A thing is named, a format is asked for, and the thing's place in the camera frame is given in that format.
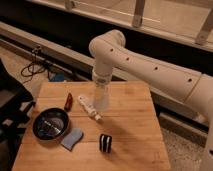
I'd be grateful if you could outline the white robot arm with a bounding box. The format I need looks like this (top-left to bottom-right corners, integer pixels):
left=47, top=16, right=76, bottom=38
left=89, top=30, right=213, bottom=171

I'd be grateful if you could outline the black white striped eraser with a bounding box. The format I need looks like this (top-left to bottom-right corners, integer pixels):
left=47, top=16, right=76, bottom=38
left=99, top=134, right=112, bottom=153

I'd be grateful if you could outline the white tube bottle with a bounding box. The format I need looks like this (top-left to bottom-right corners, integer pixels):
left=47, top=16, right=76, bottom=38
left=78, top=95, right=101, bottom=121

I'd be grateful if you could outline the small red brown bottle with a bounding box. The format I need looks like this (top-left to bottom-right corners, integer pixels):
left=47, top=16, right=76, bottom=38
left=64, top=93, right=73, bottom=112

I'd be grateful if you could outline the blue object on floor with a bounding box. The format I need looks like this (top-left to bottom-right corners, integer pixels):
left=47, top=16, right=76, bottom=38
left=50, top=73, right=65, bottom=82

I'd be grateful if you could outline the black round pan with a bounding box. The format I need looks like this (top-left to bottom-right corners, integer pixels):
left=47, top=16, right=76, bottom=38
left=32, top=108, right=70, bottom=141

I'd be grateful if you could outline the blue sponge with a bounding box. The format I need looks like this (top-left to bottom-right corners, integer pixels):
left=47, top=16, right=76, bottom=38
left=61, top=128, right=83, bottom=150

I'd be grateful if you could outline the black chair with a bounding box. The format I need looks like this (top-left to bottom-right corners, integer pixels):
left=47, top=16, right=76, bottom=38
left=0, top=59, right=35, bottom=171

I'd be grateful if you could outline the black cable bundle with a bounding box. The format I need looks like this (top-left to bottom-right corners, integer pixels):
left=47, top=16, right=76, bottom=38
left=20, top=46, right=51, bottom=84

